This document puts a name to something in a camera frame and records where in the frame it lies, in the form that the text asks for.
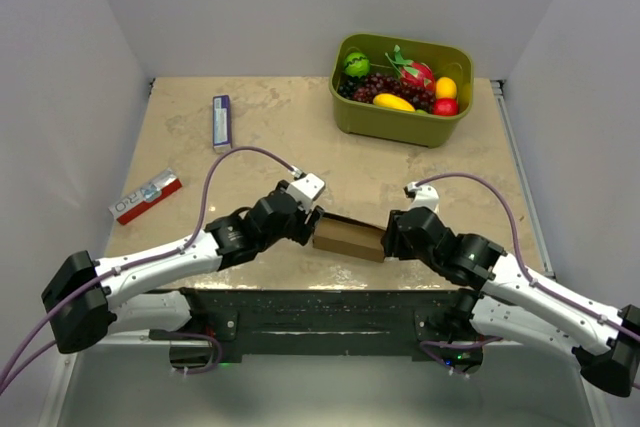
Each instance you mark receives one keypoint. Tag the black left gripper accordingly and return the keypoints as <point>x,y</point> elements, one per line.
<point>305,225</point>

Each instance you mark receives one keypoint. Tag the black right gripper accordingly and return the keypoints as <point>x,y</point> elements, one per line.
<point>392,240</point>

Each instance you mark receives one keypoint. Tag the brown cardboard paper box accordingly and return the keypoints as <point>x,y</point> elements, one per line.
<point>349,237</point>

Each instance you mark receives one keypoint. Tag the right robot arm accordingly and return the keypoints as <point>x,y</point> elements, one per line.
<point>515,303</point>

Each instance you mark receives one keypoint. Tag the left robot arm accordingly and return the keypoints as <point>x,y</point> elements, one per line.
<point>89,299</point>

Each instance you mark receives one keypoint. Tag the red white toothpaste box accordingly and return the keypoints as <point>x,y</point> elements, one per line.
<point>143,198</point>

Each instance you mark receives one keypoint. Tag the purple toothpaste box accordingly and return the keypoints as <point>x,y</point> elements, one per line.
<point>222,140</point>

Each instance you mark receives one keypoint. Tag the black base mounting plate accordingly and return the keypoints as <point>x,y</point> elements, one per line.
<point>419,324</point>

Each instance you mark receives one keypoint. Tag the green plastic bin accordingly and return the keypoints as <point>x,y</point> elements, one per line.
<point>418,127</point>

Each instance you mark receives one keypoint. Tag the yellow toy mango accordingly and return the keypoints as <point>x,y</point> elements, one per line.
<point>390,101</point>

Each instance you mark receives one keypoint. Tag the red toy apple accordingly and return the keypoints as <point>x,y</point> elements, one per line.
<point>446,107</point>

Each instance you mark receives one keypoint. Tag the dark red toy grapes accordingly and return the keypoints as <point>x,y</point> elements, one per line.
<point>377,83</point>

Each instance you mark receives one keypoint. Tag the dark blue toy grapes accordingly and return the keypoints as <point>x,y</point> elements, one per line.
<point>348,87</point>

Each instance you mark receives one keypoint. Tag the orange toy fruit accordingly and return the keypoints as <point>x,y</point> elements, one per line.
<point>446,88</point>

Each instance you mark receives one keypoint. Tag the pink toy dragon fruit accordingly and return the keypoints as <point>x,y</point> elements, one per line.
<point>411,72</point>

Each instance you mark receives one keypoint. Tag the green toy fruit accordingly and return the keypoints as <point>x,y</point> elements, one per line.
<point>356,65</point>

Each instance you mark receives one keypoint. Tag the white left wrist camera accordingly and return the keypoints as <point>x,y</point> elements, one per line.
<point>305,190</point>

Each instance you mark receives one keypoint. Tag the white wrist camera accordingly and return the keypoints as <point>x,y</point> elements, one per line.
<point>423,195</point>
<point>305,190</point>

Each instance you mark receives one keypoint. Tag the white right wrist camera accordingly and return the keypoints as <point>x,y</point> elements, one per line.
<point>423,195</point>

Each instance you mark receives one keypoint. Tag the aluminium frame rail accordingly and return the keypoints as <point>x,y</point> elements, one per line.
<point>498,92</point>

